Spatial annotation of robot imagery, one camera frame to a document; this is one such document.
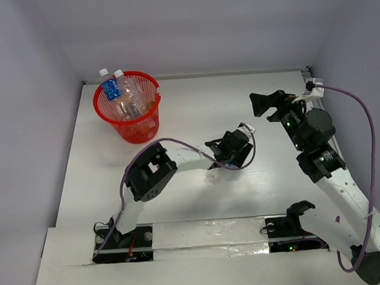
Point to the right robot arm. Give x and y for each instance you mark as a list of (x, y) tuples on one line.
[(310, 133)]

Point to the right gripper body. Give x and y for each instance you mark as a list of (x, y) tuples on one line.
[(290, 115)]

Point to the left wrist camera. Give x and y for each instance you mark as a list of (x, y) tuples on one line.
[(247, 129)]

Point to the aluminium rail right edge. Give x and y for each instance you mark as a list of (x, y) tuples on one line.
[(317, 103)]

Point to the blue label bottle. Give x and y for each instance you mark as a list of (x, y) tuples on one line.
[(217, 175), (115, 94)]

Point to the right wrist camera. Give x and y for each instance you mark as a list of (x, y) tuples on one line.
[(314, 90)]

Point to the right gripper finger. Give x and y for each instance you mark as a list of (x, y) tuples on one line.
[(261, 103), (289, 96)]

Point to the small orange juice bottle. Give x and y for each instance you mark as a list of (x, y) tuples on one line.
[(151, 105)]

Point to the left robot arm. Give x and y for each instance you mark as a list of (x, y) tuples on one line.
[(153, 167)]

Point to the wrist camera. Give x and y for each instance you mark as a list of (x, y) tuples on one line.
[(247, 129), (314, 90)]

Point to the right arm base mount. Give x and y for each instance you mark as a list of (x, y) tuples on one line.
[(285, 233)]

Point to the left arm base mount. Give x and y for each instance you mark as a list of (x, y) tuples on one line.
[(135, 246)]

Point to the clear unlabelled bottle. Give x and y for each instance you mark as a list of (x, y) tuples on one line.
[(131, 95)]

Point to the red plastic mesh basket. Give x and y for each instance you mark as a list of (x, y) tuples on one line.
[(139, 130)]

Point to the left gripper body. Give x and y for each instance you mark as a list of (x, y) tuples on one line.
[(228, 152)]

